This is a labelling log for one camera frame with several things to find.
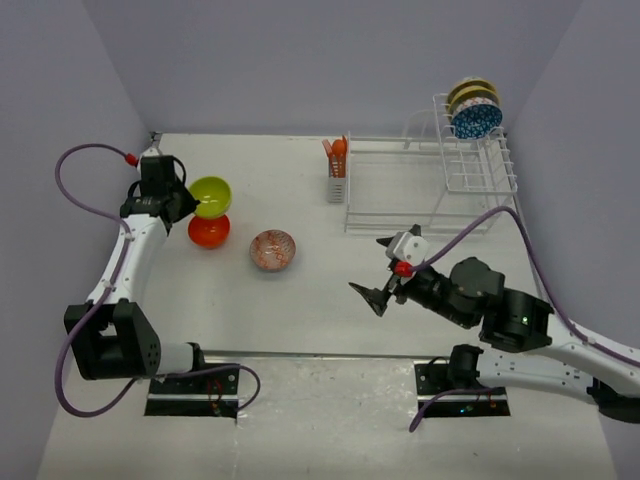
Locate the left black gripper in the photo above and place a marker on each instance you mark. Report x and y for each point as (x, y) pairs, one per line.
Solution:
(189, 202)

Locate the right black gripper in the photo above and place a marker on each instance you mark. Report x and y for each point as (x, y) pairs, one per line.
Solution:
(375, 297)

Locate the lime green plastic bowl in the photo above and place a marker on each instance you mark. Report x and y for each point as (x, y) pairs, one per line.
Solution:
(214, 196)

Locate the orange plastic bowl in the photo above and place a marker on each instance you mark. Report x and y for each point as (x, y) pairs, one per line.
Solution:
(209, 233)

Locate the orange patterned ceramic bowl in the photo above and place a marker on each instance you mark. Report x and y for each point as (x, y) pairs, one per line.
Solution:
(272, 250)

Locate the white red patterned bowl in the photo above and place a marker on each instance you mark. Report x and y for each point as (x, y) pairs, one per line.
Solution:
(475, 118)

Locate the tan yellow rimmed bowl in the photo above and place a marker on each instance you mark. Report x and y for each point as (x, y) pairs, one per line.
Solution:
(469, 90)

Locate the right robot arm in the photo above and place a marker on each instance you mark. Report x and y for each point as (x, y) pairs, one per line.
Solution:
(525, 342)

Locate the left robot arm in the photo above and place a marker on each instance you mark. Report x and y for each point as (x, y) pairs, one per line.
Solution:
(118, 341)

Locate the white cutlery holder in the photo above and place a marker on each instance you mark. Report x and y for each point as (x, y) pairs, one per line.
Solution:
(337, 180)

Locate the orange plastic spoon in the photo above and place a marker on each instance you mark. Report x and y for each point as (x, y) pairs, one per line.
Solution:
(339, 150)

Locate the orange plastic knife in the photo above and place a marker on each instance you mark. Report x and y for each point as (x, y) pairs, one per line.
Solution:
(344, 147)

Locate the orange plastic fork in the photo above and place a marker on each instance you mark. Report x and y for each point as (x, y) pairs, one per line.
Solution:
(327, 145)

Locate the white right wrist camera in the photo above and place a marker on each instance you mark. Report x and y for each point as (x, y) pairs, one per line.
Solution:
(407, 247)

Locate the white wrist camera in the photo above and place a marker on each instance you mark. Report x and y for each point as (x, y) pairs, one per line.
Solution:
(152, 151)
(407, 247)

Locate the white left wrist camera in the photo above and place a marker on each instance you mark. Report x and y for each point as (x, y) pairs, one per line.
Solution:
(152, 151)

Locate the white wire dish rack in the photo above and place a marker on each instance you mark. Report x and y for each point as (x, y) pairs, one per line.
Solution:
(425, 176)

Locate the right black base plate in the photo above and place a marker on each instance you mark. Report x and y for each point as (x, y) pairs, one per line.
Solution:
(431, 380)

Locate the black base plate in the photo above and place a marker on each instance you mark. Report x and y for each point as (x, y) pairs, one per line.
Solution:
(431, 380)
(207, 396)

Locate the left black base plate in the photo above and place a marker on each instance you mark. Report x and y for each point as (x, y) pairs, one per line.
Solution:
(207, 396)

